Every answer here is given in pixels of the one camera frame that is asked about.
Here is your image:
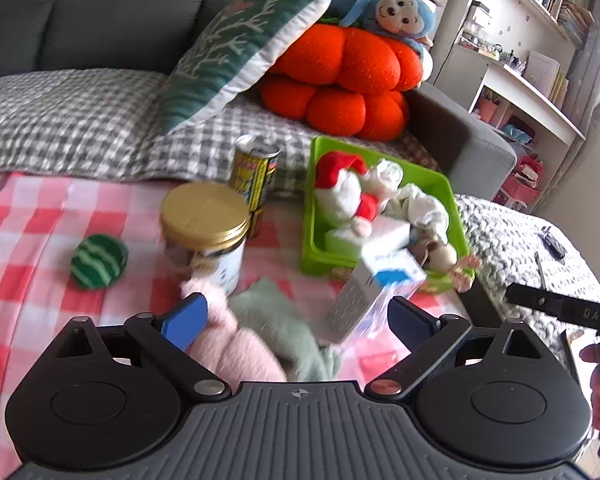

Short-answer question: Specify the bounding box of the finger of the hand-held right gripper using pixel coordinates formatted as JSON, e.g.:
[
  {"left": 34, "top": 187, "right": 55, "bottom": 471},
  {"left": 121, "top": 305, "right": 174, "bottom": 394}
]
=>
[{"left": 505, "top": 282, "right": 551, "bottom": 313}]

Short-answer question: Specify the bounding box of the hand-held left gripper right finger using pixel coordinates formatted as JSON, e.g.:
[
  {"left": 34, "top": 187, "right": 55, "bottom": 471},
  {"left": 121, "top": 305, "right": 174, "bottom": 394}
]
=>
[{"left": 362, "top": 296, "right": 551, "bottom": 396}]

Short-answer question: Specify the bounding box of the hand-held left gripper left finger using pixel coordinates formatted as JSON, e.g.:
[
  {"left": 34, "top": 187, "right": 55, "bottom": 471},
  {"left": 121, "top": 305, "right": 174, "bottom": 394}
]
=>
[{"left": 47, "top": 292, "right": 233, "bottom": 396}]

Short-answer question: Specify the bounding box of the blue white milk carton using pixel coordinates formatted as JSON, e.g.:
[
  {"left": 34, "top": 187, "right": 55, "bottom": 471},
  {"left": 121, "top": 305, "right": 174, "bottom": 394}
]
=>
[{"left": 324, "top": 249, "right": 428, "bottom": 346}]

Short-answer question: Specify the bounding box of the pink plush toy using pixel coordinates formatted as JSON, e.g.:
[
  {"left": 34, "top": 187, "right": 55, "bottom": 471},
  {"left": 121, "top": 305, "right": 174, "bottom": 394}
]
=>
[{"left": 180, "top": 277, "right": 288, "bottom": 386}]

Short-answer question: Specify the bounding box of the doll with blue dotted dress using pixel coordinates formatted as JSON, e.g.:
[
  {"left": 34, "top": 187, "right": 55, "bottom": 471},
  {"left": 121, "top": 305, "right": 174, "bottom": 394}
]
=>
[{"left": 410, "top": 232, "right": 482, "bottom": 293}]

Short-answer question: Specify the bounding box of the white foam block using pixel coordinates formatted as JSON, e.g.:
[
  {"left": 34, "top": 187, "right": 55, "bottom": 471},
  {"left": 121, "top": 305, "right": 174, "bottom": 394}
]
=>
[{"left": 325, "top": 217, "right": 412, "bottom": 256}]

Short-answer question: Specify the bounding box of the white cloth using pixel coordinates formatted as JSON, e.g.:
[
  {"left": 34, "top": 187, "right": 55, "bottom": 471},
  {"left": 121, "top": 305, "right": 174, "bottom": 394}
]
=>
[{"left": 370, "top": 158, "right": 451, "bottom": 241}]

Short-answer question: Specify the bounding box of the green plastic bin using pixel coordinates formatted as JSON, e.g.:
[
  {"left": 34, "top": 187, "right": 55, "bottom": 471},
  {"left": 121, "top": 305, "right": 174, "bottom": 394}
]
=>
[{"left": 300, "top": 135, "right": 476, "bottom": 295}]

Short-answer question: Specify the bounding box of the red santa plush toy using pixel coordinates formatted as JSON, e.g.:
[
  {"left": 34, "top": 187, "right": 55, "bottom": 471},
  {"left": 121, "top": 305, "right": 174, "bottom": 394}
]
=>
[{"left": 314, "top": 151, "right": 381, "bottom": 237}]

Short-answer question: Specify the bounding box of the small black object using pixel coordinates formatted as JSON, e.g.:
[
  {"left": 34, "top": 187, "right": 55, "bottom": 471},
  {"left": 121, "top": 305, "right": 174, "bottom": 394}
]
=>
[{"left": 541, "top": 227, "right": 566, "bottom": 261}]

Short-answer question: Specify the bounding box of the grey knitted blanket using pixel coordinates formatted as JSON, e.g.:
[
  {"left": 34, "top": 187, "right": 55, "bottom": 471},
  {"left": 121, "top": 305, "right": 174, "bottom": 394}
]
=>
[{"left": 452, "top": 192, "right": 600, "bottom": 361}]

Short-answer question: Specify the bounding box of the pale green plush toy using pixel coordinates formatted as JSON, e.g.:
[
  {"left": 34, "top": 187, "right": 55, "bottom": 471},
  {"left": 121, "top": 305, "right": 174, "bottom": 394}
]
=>
[{"left": 229, "top": 277, "right": 341, "bottom": 383}]

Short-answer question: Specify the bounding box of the green striped ball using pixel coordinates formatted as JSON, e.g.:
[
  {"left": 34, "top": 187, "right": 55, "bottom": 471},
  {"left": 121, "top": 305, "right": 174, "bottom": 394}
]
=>
[{"left": 70, "top": 234, "right": 128, "bottom": 290}]

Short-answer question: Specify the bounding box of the jar with gold lid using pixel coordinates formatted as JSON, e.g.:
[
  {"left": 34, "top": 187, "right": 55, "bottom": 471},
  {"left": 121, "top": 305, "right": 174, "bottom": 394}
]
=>
[{"left": 160, "top": 182, "right": 251, "bottom": 298}]

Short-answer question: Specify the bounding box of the pink storage box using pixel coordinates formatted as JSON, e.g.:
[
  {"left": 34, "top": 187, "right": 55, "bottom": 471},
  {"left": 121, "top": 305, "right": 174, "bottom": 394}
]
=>
[{"left": 500, "top": 155, "right": 543, "bottom": 201}]

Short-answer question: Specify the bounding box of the yellow black drink can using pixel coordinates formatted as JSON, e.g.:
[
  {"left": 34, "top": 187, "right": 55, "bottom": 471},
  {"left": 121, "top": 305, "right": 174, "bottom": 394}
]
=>
[{"left": 230, "top": 134, "right": 282, "bottom": 238}]

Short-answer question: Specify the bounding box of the blue shelf item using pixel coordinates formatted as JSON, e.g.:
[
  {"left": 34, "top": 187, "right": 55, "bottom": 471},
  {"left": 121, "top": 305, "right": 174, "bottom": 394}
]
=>
[{"left": 500, "top": 125, "right": 533, "bottom": 143}]

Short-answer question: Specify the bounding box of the pink checked tablecloth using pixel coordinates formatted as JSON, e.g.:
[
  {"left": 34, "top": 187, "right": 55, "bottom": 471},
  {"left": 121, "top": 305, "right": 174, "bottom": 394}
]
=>
[{"left": 0, "top": 170, "right": 481, "bottom": 461}]

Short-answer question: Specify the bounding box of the white bookshelf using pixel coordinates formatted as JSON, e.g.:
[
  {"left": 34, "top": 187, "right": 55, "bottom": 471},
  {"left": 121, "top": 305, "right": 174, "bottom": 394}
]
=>
[{"left": 432, "top": 0, "right": 596, "bottom": 211}]

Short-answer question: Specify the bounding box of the pink gift bag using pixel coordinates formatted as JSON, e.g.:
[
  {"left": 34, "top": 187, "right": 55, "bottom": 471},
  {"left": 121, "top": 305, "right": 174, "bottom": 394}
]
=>
[{"left": 477, "top": 97, "right": 501, "bottom": 123}]

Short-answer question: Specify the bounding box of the grey curtain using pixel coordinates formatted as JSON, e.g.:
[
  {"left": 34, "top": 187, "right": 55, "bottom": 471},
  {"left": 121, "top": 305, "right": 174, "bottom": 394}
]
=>
[{"left": 555, "top": 10, "right": 600, "bottom": 201}]

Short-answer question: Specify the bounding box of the grey checked blanket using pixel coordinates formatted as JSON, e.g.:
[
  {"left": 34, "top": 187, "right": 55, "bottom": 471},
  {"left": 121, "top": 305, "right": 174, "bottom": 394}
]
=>
[{"left": 0, "top": 67, "right": 441, "bottom": 198}]

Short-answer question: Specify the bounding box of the orange pumpkin cushion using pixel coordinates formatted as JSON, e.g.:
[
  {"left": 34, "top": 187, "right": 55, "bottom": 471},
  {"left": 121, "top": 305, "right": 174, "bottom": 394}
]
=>
[{"left": 257, "top": 22, "right": 425, "bottom": 142}]

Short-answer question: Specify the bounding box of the green patterned pillow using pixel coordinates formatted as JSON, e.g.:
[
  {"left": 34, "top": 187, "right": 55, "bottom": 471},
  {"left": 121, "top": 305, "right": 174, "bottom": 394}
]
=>
[{"left": 157, "top": 0, "right": 336, "bottom": 136}]

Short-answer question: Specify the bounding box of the blue monkey plush toy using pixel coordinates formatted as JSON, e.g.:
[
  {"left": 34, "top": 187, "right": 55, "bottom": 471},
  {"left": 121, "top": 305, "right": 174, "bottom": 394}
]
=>
[{"left": 325, "top": 0, "right": 438, "bottom": 83}]

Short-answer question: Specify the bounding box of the grey sofa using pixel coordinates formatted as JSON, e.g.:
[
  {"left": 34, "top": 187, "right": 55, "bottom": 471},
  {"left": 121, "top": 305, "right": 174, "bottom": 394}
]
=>
[{"left": 0, "top": 0, "right": 518, "bottom": 201}]

